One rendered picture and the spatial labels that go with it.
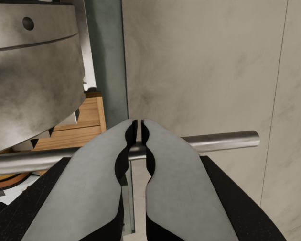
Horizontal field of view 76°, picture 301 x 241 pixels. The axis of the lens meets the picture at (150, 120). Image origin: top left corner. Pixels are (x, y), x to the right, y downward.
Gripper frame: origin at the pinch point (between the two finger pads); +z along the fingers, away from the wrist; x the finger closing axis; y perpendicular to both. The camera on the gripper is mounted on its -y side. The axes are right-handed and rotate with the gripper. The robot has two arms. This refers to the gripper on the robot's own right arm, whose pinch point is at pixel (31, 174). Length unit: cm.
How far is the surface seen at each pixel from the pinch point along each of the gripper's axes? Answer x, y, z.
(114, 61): -54, -7, 22
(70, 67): 5.7, -21.1, 10.8
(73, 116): 2.5, -12.7, 9.6
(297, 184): -108, 201, 296
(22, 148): 1.9, -7.6, 1.0
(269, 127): -108, 83, 193
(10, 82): 11.7, -21.6, 6.3
